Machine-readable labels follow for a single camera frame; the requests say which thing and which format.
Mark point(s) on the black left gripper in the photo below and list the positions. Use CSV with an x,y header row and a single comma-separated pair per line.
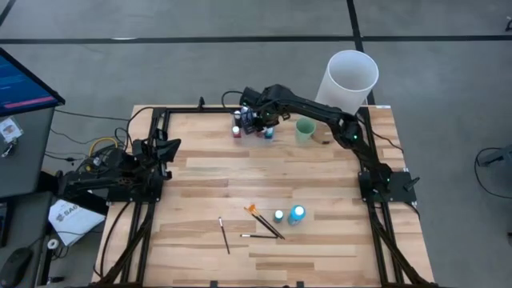
x,y
148,151

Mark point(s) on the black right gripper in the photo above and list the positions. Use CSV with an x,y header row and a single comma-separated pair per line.
x,y
255,114

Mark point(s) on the maroon paint bottle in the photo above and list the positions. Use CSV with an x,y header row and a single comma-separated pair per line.
x,y
261,134

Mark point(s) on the clear plastic bin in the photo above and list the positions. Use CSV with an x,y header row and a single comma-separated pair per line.
x,y
250,140

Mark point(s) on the teal paint bottle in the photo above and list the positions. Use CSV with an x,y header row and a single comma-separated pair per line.
x,y
269,133

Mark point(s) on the red paint bottle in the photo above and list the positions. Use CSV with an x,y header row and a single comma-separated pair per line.
x,y
236,132

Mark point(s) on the black paint bottle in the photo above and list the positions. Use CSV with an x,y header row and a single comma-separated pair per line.
x,y
237,118

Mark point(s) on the large lavender paint bottle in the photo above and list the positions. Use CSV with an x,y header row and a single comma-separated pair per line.
x,y
245,110

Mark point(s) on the pale green cup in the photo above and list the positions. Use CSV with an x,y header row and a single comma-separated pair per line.
x,y
306,132

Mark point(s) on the orange fan paintbrush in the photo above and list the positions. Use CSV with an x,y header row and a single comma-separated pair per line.
x,y
252,209

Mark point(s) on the aqua green paint bottle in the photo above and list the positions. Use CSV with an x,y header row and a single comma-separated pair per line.
x,y
278,217

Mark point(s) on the gold ferrule paintbrush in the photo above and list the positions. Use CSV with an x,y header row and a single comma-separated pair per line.
x,y
258,225

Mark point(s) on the large turquoise paint bottle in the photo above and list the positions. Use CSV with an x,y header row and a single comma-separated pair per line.
x,y
296,216

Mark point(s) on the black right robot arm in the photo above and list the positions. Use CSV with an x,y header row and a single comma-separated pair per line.
x,y
316,106

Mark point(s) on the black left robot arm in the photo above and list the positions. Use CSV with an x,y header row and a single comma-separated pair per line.
x,y
100,180

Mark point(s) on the tall white cylinder container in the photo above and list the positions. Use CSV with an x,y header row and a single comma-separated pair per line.
x,y
352,76

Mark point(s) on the white printed paper sheet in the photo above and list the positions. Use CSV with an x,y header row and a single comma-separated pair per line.
x,y
74,224

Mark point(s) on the white tape roll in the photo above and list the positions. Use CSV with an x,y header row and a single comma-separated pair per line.
x,y
53,243

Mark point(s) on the white card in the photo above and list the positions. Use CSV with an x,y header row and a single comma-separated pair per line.
x,y
10,130

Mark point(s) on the large computer monitor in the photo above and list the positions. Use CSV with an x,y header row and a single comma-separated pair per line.
x,y
20,86

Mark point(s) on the black computer mouse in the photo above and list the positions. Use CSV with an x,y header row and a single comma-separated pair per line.
x,y
16,266

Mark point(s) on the grey chair base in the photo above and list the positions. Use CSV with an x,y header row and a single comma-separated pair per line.
x,y
500,157

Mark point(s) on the black aluminium frame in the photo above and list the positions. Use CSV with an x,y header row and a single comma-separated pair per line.
x,y
192,110

